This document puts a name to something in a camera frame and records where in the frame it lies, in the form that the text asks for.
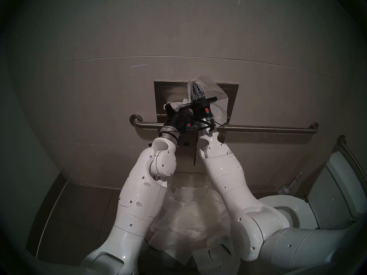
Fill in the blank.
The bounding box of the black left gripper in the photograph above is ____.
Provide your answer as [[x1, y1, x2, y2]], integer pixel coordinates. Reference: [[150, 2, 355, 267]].
[[164, 103, 193, 133]]

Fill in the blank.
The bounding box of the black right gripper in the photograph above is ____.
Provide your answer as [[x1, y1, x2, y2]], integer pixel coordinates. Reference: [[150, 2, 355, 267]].
[[180, 80, 218, 120]]

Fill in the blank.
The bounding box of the thin white toilet seat cover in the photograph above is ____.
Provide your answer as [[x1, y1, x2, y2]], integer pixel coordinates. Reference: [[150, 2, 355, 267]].
[[163, 75, 229, 126]]

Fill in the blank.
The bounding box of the toilet brush with holder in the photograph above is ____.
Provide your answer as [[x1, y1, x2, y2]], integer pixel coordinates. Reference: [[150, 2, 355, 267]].
[[282, 172, 303, 195]]

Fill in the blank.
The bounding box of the white seat cover with cutouts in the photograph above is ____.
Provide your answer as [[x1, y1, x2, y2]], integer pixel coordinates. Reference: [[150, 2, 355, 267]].
[[192, 234, 241, 275]]

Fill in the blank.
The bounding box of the long steel grab bar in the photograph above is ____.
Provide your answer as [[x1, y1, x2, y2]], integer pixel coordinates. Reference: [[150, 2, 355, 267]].
[[129, 114, 319, 134]]

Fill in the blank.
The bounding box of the crumpled white paper sheet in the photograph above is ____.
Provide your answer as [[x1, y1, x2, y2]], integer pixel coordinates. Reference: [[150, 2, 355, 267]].
[[169, 185, 214, 210]]

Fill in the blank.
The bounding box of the pile of white paper covers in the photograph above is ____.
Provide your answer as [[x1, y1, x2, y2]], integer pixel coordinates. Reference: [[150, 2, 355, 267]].
[[151, 191, 234, 263]]

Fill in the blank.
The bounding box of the short steel grab bar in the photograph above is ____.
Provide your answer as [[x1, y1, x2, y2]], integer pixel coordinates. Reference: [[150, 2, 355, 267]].
[[337, 135, 367, 192]]

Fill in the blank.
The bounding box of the stainless steel wall dispenser unit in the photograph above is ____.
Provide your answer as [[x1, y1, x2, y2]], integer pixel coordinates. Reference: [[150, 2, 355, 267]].
[[154, 80, 239, 174]]

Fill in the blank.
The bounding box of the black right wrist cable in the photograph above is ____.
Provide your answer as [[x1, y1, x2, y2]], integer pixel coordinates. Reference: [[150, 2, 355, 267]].
[[197, 116, 227, 132]]

